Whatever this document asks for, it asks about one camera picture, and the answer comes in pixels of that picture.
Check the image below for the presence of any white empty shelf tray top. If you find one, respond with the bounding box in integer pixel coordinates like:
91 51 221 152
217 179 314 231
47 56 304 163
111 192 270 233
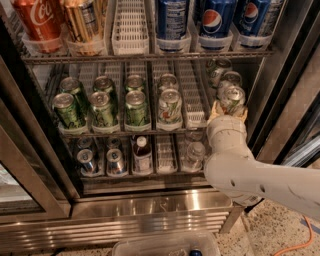
112 0 149 55

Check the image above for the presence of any white green can back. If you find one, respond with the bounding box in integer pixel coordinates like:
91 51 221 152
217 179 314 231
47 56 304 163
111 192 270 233
157 73 179 94

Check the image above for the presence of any blue Pepsi can label side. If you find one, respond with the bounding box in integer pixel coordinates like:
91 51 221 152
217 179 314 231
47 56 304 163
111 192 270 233
155 0 189 52

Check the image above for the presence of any silver blue can front left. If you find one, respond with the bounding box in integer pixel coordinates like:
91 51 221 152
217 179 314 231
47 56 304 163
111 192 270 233
77 149 97 174

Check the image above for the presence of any blue Pepsi can logo front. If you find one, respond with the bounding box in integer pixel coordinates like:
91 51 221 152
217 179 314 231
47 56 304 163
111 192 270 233
199 0 237 50

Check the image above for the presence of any white empty shelf tray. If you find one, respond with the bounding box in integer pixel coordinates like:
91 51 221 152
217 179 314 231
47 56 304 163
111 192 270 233
112 0 149 55
175 61 210 129

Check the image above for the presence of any clear water bottle left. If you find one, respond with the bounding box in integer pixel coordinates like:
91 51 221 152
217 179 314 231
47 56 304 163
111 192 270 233
183 142 206 172

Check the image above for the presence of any blue bottle cap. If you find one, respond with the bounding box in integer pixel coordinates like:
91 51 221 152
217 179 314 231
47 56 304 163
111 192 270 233
189 249 202 256

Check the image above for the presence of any white 7up can back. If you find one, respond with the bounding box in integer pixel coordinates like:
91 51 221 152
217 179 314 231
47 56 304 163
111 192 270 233
205 58 232 88

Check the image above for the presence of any white 7up can middle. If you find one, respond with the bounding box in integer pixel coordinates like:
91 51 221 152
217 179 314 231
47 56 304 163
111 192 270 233
217 71 242 98

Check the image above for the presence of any clear plastic bin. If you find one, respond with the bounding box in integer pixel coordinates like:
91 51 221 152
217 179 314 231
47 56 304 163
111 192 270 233
112 231 221 256

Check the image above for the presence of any fridge glass door left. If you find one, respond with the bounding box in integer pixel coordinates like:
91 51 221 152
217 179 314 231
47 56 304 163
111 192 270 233
0 57 72 225

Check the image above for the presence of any orange cable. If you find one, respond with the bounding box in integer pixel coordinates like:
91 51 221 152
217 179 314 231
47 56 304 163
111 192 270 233
272 215 315 256

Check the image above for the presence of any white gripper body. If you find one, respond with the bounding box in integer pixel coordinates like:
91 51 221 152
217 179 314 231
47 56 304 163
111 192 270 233
206 115 254 159

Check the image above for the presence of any gold soda can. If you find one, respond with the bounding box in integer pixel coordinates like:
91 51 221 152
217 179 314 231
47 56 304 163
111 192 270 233
63 0 103 56

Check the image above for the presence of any red Coca-Cola can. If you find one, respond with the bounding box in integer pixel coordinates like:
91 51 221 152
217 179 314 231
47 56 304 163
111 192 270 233
10 0 61 53

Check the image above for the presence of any white green can front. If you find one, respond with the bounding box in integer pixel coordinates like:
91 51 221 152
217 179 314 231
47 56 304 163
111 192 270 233
158 89 182 124

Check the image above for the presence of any white green can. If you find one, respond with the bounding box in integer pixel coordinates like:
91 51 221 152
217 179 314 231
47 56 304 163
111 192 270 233
158 89 182 124
157 73 179 94

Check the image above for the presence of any white empty shelf tray middle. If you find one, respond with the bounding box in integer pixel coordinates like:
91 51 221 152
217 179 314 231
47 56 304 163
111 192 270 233
175 61 210 129

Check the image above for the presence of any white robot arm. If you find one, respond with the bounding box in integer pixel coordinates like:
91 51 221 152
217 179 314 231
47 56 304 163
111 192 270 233
204 102 320 221

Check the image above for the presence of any blue Pepsi can right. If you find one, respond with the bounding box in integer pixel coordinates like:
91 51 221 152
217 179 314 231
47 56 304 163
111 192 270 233
233 0 284 49

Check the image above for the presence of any white 7up can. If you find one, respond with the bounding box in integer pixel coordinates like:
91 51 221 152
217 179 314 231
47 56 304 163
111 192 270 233
218 86 245 115
217 71 242 98
205 58 232 88

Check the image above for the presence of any green can back left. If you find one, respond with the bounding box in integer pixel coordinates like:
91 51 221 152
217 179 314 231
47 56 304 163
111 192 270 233
59 77 89 116

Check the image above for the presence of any green can front left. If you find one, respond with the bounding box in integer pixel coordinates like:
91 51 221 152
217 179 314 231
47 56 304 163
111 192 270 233
52 93 86 129

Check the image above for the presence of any silver blue can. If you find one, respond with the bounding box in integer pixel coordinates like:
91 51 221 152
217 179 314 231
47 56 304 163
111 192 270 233
106 137 122 149
77 137 94 150
77 149 97 174
107 149 127 177

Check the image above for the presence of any white 7up can front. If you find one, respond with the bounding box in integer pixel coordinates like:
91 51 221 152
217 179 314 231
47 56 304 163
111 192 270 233
218 86 245 115

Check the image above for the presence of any brown drink bottle white cap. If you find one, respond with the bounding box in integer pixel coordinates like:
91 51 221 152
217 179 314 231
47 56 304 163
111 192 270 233
133 136 153 175

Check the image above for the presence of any silver blue can back left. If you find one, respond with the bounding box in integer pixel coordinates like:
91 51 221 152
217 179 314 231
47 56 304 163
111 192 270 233
77 137 94 150

